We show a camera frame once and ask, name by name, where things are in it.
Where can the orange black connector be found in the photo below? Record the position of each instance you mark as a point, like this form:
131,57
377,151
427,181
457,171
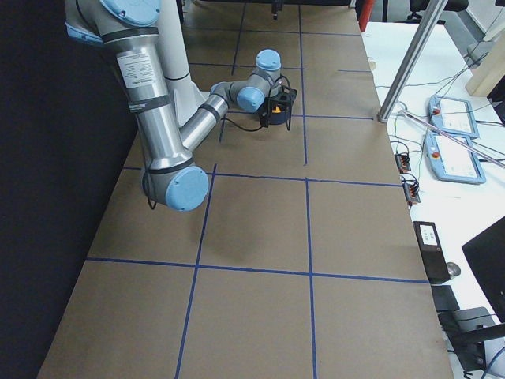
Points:
411,191
403,162

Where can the thin metal rod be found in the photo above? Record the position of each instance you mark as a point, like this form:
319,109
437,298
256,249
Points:
427,125

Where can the blue teach pendant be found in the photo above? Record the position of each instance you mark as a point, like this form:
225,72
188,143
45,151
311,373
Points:
450,160
453,116

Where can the black monitor stand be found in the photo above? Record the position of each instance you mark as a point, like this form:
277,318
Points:
476,340

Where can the aluminium frame post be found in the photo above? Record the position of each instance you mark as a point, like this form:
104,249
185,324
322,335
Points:
417,44

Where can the white pedestal column base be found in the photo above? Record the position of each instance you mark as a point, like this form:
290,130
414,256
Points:
184,93

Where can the orange black connector far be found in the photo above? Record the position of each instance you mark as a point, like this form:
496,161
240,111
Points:
403,162

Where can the dark blue saucepan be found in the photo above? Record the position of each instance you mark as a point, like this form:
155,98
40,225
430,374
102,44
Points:
278,119

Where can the black monitor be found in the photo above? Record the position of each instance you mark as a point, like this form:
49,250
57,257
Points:
485,255

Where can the far blue teach pendant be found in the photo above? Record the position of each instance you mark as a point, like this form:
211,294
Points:
453,116

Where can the orange black connector near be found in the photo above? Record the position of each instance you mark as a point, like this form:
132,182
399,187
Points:
411,191

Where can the black box with label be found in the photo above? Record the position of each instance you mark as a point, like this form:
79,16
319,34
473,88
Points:
431,252

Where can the near blue teach pendant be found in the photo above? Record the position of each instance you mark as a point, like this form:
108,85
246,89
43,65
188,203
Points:
450,160

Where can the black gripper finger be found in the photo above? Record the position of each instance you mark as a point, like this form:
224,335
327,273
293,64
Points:
275,9

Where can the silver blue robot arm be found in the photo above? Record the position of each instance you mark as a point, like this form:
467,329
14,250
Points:
173,115

